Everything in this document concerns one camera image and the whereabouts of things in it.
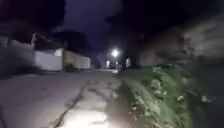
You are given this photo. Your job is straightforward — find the weedy grass verge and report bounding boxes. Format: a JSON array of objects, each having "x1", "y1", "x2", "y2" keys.
[{"x1": 116, "y1": 63, "x2": 224, "y2": 128}]

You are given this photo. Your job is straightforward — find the pale boundary wall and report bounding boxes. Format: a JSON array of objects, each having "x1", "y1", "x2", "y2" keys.
[{"x1": 0, "y1": 34, "x2": 92, "y2": 76}]

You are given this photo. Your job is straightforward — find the grey concrete road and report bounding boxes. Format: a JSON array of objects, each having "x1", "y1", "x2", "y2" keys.
[{"x1": 0, "y1": 68, "x2": 134, "y2": 128}]

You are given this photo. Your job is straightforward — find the dark trees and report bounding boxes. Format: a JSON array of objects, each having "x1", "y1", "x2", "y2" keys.
[{"x1": 0, "y1": 0, "x2": 94, "y2": 58}]

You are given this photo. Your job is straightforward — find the street lamp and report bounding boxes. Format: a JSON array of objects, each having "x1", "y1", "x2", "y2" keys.
[{"x1": 110, "y1": 48, "x2": 121, "y2": 59}]

